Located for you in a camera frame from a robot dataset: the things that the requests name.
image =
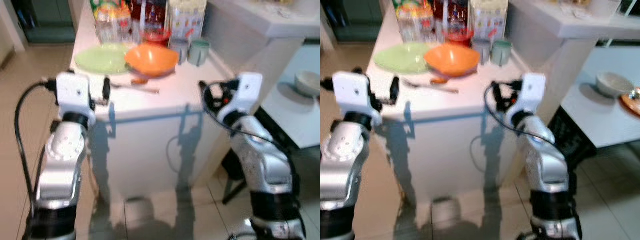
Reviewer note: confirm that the orange bowl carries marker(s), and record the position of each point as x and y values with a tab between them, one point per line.
451	59
151	59

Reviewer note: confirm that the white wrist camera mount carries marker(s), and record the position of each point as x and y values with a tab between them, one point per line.
532	92
247	92
72	92
350	92

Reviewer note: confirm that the dark red jar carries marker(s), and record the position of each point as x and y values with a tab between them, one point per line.
149	14
450	14

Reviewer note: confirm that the pale green mug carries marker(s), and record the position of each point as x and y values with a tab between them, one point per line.
198	52
501	52

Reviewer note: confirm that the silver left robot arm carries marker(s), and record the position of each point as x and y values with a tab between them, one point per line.
57	165
340	165

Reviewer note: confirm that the white printed carton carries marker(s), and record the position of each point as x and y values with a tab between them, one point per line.
489	20
187	20

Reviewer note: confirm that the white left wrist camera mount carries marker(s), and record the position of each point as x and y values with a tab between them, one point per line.
72	92
350	92

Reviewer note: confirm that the metal spoon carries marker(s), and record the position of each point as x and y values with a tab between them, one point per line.
435	88

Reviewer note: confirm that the light green plate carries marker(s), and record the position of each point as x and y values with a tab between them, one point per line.
100	59
400	58

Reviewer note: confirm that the red bowl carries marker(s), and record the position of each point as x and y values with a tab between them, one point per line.
157	37
457	37

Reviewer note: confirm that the white ceramic bowl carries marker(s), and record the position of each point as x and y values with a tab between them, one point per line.
614	84
309	84

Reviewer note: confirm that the colourful printed package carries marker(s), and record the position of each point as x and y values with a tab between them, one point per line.
107	6
410	6

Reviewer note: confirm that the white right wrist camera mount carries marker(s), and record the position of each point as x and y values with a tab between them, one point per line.
247	92
532	92

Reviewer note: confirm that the orange plate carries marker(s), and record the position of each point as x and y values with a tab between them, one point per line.
632	104

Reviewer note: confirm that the dark green cabinet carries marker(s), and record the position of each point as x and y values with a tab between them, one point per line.
357	20
47	20

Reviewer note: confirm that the grey mug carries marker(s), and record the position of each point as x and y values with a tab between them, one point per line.
481	51
179	50

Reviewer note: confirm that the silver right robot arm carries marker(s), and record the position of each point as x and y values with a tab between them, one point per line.
265	165
547	165

